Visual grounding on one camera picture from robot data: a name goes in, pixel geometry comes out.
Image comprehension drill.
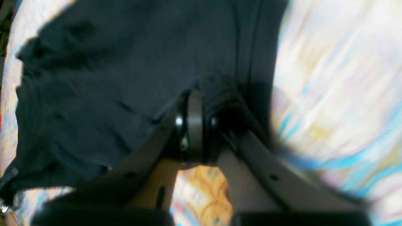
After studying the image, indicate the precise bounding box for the black t-shirt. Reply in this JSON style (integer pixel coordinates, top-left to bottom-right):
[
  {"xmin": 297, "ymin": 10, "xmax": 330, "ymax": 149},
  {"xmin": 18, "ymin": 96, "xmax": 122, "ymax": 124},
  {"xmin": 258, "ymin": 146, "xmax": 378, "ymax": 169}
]
[{"xmin": 1, "ymin": 0, "xmax": 287, "ymax": 206}]

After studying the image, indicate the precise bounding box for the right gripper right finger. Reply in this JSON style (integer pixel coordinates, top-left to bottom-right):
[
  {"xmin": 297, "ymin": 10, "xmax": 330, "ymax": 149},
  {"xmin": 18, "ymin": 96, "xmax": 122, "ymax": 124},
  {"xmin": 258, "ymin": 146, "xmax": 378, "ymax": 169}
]
[{"xmin": 209, "ymin": 117, "xmax": 372, "ymax": 226}]

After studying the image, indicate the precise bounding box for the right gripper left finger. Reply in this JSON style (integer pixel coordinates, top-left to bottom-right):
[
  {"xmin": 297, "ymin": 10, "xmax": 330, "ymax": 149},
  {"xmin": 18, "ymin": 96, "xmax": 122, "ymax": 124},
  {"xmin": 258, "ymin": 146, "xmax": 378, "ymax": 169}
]
[{"xmin": 32, "ymin": 90, "xmax": 204, "ymax": 226}]

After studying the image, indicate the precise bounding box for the patterned tablecloth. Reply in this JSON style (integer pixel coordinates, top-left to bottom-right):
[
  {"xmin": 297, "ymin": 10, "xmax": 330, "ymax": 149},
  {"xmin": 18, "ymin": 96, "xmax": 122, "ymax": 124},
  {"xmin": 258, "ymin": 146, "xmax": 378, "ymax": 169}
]
[{"xmin": 1, "ymin": 0, "xmax": 402, "ymax": 226}]

